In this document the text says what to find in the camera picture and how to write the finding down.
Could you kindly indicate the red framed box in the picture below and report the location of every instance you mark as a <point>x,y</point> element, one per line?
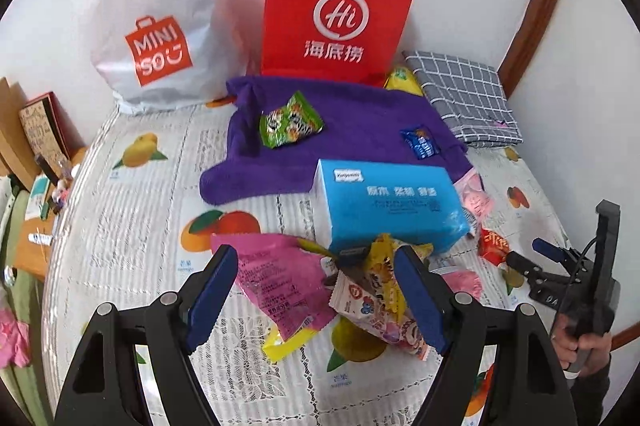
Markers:
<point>45,126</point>

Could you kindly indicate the person's right hand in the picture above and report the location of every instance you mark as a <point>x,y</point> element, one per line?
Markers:
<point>592,346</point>

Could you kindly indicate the purple towel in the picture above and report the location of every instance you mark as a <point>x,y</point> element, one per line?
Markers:
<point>350,141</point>

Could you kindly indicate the wooden door frame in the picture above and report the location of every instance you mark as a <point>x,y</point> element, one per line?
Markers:
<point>542,6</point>

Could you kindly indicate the small blue snack packet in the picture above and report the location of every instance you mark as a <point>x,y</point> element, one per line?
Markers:
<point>421,142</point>

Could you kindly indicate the brown cardboard box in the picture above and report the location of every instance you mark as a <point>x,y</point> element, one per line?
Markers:
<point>12,126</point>

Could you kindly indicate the white berry print snack packet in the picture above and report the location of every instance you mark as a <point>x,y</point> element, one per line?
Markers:
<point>367,313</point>

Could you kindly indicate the green cloth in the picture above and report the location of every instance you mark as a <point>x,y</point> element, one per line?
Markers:
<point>22,376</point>

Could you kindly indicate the white plastic shopping bag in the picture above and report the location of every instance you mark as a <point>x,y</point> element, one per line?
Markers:
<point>165,21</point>

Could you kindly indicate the yellow snack bag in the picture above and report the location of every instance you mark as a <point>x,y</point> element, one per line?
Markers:
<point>402,80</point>

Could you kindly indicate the teal small box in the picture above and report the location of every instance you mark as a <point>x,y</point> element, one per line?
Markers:
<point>39,198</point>

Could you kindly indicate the light pink round-print snack packet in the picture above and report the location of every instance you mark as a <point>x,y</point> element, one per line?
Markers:
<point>475,198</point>

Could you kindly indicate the yellow green snack packet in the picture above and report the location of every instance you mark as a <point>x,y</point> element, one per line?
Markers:
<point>285,346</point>

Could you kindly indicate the wooden side table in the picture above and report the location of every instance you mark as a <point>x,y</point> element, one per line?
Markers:
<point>37,246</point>

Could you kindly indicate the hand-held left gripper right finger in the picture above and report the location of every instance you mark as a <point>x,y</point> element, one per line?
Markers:
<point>417,296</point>

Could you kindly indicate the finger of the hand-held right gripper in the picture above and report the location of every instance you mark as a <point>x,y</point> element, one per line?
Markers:
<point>547,248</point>
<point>522,267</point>

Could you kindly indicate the plain pink snack packet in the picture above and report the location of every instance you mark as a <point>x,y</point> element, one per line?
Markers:
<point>462,283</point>

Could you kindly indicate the magenta snack packet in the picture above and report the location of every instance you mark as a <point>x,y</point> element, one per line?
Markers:
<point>275,281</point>

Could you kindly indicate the person's right forearm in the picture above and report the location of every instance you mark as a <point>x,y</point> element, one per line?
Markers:
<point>592,396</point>

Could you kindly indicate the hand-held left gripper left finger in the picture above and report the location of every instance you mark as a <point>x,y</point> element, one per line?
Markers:
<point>212,291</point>

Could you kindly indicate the small red white snack packet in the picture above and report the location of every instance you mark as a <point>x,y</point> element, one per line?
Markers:
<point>492,247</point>

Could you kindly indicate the fruit printed bed mat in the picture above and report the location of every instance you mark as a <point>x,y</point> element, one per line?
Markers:
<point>140,216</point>

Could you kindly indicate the blue tissue pack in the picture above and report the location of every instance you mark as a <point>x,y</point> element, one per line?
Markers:
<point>390,206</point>

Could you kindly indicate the pink cloth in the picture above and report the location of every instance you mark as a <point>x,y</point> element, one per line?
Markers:
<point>12,341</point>

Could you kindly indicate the grey checked cloth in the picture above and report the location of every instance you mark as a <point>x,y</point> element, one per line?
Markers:
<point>465,98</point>

